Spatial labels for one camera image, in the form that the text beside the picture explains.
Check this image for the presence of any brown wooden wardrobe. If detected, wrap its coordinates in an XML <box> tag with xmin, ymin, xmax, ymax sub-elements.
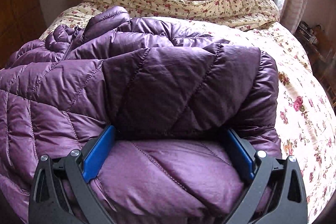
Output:
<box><xmin>1</xmin><ymin>0</ymin><xmax>46</xmax><ymax>68</ymax></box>

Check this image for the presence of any wooden bedside shelf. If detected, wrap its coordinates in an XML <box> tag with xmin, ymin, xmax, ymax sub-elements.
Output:
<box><xmin>295</xmin><ymin>20</ymin><xmax>336</xmax><ymax>98</ymax></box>

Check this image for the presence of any small-floral pillow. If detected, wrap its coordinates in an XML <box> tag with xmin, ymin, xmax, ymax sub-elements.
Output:
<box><xmin>82</xmin><ymin>0</ymin><xmax>280</xmax><ymax>31</ymax></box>

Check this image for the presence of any purple quilted down jacket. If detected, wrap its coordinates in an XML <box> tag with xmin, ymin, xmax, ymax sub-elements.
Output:
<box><xmin>1</xmin><ymin>6</ymin><xmax>281</xmax><ymax>223</ymax></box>

